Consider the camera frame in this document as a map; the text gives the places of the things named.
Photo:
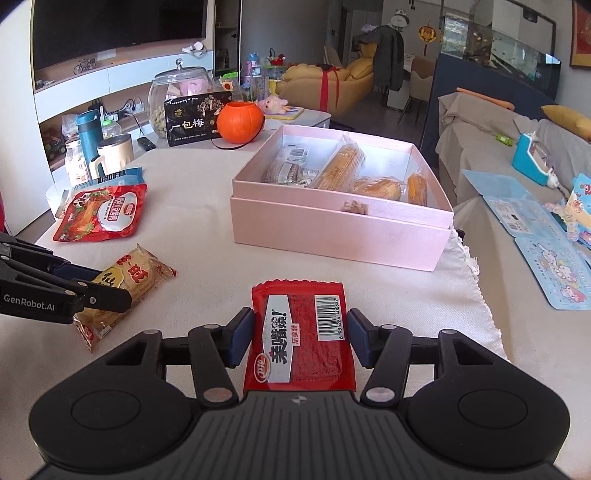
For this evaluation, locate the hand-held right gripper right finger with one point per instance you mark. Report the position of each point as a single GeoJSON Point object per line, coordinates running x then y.
{"type": "Point", "coordinates": [360, 337]}

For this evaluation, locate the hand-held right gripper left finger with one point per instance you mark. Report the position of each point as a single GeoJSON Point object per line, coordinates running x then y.
{"type": "Point", "coordinates": [240, 337]}

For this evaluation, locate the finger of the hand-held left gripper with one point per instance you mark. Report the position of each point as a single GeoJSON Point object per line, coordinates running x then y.
{"type": "Point", "coordinates": [27, 258]}
{"type": "Point", "coordinates": [46, 302]}

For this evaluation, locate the red white label snack packet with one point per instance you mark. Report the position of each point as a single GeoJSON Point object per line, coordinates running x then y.
{"type": "Point", "coordinates": [300, 355]}

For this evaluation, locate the yellow rice cracker packet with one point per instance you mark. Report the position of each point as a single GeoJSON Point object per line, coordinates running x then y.
{"type": "Point", "coordinates": [134, 272]}

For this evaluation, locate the pink cardboard box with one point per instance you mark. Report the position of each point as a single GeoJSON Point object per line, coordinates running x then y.
{"type": "Point", "coordinates": [323, 235]}

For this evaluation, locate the long bread stick packet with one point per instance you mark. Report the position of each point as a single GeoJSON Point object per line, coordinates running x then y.
{"type": "Point", "coordinates": [281, 173]}

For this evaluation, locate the red chicken leg packet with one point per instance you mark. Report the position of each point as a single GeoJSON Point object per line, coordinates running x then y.
{"type": "Point", "coordinates": [101, 212]}

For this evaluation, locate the toy tractor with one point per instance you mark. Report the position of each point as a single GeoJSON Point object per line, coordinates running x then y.
{"type": "Point", "coordinates": [53, 145]}

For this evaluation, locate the blue snack packet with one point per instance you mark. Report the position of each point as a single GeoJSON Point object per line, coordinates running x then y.
{"type": "Point", "coordinates": [127, 175]}

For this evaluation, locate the brown bow ornament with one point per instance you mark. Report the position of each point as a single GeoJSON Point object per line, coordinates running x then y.
{"type": "Point", "coordinates": [355, 206]}

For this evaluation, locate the beige mug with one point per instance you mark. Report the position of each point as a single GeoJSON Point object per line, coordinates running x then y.
{"type": "Point", "coordinates": [113, 154]}

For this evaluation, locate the teal thermos bottle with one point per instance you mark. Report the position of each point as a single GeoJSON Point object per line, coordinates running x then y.
{"type": "Point", "coordinates": [88, 136]}

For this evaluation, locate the wrapped bread bun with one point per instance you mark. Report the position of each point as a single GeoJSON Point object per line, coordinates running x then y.
{"type": "Point", "coordinates": [376, 188]}

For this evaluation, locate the green lid baby bottle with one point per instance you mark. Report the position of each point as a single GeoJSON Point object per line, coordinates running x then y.
{"type": "Point", "coordinates": [111, 127]}

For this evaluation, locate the small corn packet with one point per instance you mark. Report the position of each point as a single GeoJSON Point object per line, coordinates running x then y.
{"type": "Point", "coordinates": [417, 188]}

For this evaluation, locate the black remote control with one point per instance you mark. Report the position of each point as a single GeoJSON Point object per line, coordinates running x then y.
{"type": "Point", "coordinates": [146, 144]}

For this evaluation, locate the long wrapped bread stick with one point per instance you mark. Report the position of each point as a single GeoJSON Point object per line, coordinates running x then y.
{"type": "Point", "coordinates": [339, 166]}

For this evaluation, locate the white power strip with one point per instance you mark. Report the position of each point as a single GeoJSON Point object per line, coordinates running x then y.
{"type": "Point", "coordinates": [131, 105]}

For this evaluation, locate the blue cartoon card sheet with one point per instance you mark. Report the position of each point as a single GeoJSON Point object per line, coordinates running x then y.
{"type": "Point", "coordinates": [508, 203]}
{"type": "Point", "coordinates": [554, 272]}

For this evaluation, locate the miniature bicycle model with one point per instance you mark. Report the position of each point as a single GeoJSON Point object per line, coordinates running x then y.
{"type": "Point", "coordinates": [85, 64]}

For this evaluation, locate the white tv cabinet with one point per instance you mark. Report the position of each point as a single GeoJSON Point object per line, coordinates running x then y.
{"type": "Point", "coordinates": [129, 83]}

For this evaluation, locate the large glass jar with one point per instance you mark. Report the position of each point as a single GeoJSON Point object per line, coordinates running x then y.
{"type": "Point", "coordinates": [159, 97]}

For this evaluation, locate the black snack box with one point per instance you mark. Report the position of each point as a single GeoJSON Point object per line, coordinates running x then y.
{"type": "Point", "coordinates": [189, 120]}

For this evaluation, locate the orange pumpkin bucket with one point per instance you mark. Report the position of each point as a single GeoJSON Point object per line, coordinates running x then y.
{"type": "Point", "coordinates": [240, 122]}

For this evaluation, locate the grey covered sofa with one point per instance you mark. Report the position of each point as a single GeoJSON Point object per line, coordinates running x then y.
{"type": "Point", "coordinates": [485, 138]}

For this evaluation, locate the pink plush toy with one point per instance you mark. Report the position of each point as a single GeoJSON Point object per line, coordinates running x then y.
{"type": "Point", "coordinates": [272, 104]}

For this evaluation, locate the small green toy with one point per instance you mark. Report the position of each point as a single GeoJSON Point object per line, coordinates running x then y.
{"type": "Point", "coordinates": [503, 139]}

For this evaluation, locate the teal toy box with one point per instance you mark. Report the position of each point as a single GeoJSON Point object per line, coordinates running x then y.
{"type": "Point", "coordinates": [528, 159]}

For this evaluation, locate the television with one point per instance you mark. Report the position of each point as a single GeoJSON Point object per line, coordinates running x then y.
{"type": "Point", "coordinates": [115, 27]}

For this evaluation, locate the yellow green toy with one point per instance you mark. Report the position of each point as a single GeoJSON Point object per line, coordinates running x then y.
{"type": "Point", "coordinates": [228, 83]}

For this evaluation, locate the yellow sofa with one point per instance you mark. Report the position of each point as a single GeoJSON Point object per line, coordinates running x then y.
{"type": "Point", "coordinates": [304, 87]}

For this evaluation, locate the colourful toy pack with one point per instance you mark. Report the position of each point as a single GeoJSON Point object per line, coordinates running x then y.
{"type": "Point", "coordinates": [579, 194]}

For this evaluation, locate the beige chair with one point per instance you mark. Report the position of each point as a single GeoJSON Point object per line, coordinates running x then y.
{"type": "Point", "coordinates": [422, 81]}

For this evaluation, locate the blue toy bottle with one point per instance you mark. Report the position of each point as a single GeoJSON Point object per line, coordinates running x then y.
{"type": "Point", "coordinates": [252, 69]}

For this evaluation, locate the orange long toy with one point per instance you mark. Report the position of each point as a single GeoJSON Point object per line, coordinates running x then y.
{"type": "Point", "coordinates": [489, 98]}

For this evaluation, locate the dark coat on chair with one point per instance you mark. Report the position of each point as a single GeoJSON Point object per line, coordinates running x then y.
{"type": "Point", "coordinates": [388, 55]}

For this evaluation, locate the yellow cushion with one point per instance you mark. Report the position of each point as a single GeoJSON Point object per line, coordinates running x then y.
{"type": "Point", "coordinates": [570, 121]}

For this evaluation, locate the yellow red hanging ornament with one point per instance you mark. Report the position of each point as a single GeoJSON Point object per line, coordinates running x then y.
{"type": "Point", "coordinates": [426, 32]}

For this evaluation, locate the glass fish tank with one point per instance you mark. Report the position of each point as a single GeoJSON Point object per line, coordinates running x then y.
{"type": "Point", "coordinates": [498, 50]}

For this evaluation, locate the red framed picture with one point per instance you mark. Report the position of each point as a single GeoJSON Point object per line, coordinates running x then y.
{"type": "Point", "coordinates": [581, 32]}

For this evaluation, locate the white wall clock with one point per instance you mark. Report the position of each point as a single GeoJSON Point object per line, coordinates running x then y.
{"type": "Point", "coordinates": [397, 21]}

